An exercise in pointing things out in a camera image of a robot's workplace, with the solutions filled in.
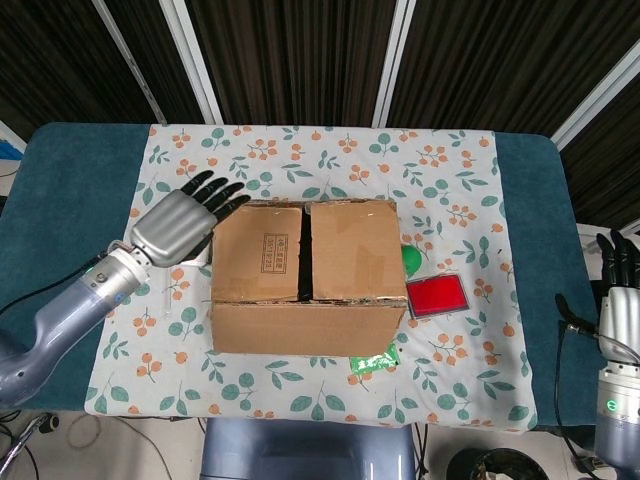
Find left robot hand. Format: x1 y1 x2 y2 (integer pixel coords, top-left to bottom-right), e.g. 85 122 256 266
130 169 251 267

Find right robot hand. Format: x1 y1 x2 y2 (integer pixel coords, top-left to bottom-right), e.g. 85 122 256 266
554 229 640 371

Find brown cardboard box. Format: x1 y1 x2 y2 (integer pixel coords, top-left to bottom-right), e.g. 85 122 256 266
208 197 409 357

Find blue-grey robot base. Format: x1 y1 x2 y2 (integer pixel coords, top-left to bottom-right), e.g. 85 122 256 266
199 417 417 480

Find teal table cover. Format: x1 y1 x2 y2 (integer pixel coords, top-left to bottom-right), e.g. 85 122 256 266
0 122 609 426

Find blue and white box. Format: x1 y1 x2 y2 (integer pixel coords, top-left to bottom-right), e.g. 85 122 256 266
0 119 29 162

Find red ink pad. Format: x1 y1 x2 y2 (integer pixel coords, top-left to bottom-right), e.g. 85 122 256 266
405 272 470 319

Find black waste bin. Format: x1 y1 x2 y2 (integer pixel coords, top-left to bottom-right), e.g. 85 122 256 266
446 447 549 480

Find floral print tablecloth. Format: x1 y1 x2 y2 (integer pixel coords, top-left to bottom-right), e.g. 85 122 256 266
83 123 539 432

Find green ball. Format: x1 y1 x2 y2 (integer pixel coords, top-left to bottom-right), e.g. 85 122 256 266
401 244 425 277

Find green tea sachet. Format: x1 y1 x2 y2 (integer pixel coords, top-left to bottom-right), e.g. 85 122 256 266
348 342 401 375

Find black right hand cable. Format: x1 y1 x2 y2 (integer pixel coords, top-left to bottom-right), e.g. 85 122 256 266
554 322 640 474

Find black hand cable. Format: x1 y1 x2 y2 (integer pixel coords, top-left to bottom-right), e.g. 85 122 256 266
554 322 640 474
0 244 116 315

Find black left hand cable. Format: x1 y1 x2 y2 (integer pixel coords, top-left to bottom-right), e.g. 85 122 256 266
0 244 116 315

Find thin white frame post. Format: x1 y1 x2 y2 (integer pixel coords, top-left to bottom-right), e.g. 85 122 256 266
92 0 169 125

